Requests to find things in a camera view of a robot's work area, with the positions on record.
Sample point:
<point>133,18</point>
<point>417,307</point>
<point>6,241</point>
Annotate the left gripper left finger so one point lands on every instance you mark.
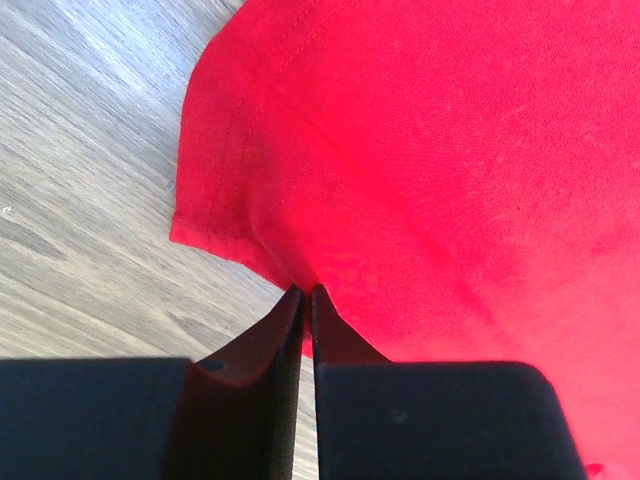
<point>231,415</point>

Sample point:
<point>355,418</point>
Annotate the red t-shirt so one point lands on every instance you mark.
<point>461,176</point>

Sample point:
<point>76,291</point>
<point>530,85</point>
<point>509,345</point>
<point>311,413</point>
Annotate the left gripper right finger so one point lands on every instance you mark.
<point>380,419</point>

